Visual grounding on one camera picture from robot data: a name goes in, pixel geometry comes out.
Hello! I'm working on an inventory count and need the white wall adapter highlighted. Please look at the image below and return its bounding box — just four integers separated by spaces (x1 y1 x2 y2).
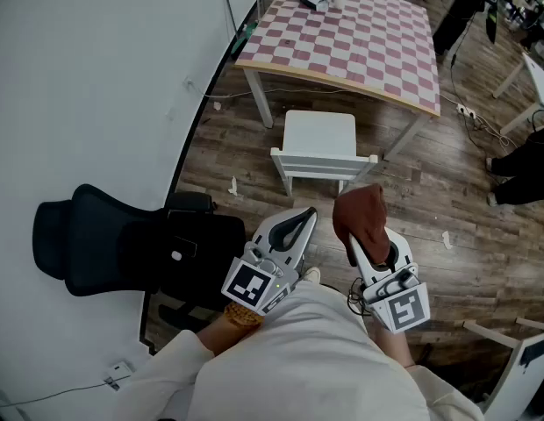
104 360 136 391

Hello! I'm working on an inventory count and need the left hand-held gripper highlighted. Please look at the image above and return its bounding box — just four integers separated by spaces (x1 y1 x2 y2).
222 206 319 316

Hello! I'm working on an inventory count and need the person's white garment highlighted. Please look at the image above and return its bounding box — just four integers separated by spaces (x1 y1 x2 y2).
166 278 431 421

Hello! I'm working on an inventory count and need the person's right forearm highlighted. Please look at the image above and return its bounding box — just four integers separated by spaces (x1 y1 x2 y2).
371 322 486 421

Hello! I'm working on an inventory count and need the black cable bundle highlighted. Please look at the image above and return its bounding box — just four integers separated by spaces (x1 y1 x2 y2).
345 277 375 320

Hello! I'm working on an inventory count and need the white floor cable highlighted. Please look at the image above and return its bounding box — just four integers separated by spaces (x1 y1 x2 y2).
438 92 511 147

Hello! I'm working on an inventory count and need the white side table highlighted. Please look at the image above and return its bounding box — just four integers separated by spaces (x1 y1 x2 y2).
492 52 544 136

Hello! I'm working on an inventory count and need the black mesh office chair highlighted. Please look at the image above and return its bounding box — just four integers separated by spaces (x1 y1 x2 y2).
32 183 247 329

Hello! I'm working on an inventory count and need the brown beaded bracelet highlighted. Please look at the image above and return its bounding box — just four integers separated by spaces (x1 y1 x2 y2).
223 301 265 329

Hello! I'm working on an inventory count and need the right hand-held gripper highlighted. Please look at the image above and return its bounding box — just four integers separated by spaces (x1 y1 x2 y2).
347 227 432 335

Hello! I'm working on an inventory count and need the black phone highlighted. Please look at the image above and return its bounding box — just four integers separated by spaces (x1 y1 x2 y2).
169 236 199 257

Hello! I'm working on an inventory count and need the white furniture frame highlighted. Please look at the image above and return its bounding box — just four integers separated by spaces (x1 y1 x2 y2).
462 317 544 417

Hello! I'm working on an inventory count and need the grey floor cable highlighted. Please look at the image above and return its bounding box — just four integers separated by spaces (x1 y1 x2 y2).
0 382 109 410

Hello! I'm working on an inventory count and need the person's left forearm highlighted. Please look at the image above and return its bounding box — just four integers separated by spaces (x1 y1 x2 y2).
118 310 255 421

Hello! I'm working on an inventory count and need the checkered pink white table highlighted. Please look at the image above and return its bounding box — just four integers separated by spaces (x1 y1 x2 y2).
233 0 442 162

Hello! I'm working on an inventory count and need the brown cloth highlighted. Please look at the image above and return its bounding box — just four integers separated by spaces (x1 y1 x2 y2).
333 183 394 268

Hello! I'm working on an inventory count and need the white wooden chair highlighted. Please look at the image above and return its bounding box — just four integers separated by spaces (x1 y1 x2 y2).
270 110 380 197

